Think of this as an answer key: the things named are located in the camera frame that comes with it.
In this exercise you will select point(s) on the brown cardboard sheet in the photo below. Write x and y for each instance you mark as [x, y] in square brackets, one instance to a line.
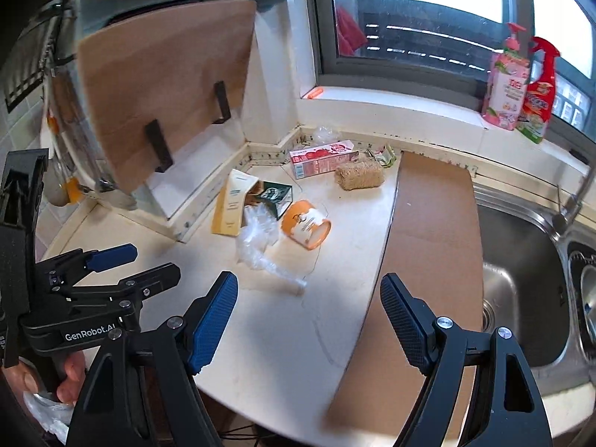
[419, 223]

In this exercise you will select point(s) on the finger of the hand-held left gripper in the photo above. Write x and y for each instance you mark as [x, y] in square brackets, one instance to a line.
[111, 256]
[149, 277]

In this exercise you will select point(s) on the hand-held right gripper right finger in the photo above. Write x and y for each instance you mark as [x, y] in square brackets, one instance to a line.
[409, 326]

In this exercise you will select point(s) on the dark green box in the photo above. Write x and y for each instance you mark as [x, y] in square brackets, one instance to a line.
[274, 193]

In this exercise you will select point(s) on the red cloth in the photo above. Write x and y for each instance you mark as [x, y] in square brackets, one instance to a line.
[349, 32]

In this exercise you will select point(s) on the red spray bottle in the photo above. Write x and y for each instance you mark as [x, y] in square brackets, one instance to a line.
[540, 102]

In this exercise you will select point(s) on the mesh strainer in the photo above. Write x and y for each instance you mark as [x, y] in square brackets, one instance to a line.
[58, 191]

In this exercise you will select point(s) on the pink carton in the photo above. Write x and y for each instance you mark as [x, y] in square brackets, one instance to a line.
[321, 158]

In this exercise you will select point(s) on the steel faucet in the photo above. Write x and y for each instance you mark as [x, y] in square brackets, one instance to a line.
[565, 214]

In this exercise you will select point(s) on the grey window frame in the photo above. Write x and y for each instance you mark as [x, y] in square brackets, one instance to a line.
[396, 67]

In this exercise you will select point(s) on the small orange stick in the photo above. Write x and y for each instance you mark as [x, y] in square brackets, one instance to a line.
[313, 93]

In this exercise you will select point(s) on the wooden cutting board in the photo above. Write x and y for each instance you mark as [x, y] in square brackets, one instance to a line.
[163, 79]

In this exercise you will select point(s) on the white translucent plastic bag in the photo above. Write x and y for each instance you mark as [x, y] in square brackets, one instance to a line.
[46, 414]

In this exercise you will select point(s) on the black cutting board holder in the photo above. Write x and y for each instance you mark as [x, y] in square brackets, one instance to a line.
[156, 144]

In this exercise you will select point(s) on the orange paper cup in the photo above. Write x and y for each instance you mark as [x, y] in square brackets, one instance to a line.
[305, 223]

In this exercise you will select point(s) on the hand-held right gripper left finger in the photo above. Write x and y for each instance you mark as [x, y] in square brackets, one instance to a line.
[209, 326]

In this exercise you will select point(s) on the pink dish soap bottle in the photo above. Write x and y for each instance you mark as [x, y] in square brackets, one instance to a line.
[505, 88]

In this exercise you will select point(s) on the green wrapper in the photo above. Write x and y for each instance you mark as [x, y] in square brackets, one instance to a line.
[384, 156]

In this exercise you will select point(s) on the loofah scrubber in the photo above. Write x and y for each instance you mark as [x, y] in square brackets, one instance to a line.
[361, 176]

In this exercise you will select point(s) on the black wall shelf rack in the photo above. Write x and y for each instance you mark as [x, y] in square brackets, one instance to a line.
[23, 74]

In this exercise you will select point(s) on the steel kitchen sink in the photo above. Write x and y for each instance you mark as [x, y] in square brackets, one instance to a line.
[512, 265]

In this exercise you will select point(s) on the person's left hand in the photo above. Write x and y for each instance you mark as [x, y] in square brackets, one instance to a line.
[72, 382]

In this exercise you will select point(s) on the clear plastic bag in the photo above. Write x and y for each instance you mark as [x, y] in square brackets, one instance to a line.
[254, 242]

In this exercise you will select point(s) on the beige packet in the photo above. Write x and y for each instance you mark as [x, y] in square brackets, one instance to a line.
[230, 205]

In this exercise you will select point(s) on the steel bowl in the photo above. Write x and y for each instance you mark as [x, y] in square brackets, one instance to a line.
[589, 298]

